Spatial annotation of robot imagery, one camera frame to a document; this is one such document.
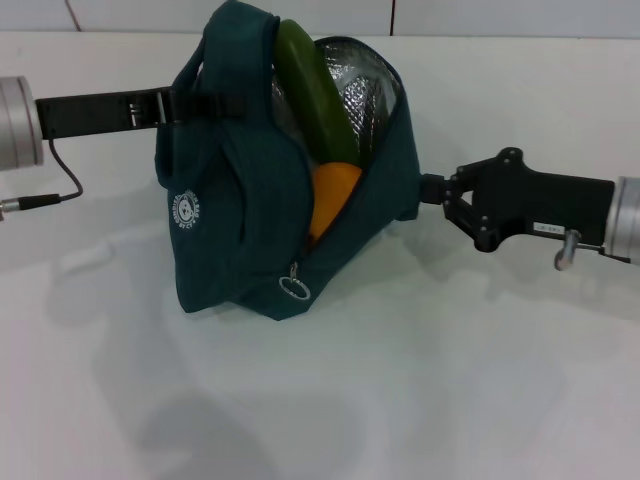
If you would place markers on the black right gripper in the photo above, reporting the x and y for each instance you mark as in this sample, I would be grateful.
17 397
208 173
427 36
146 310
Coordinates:
550 202

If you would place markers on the green cucumber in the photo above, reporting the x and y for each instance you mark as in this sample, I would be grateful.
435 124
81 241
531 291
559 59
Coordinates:
315 95

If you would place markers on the dark teal insulated lunch bag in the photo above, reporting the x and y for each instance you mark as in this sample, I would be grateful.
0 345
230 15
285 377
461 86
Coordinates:
225 240

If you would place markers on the orange yellow pear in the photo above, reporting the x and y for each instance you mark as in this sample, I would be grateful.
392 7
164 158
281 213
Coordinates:
332 195

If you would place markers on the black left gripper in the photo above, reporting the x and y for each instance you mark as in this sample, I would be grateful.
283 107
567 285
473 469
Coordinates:
95 115

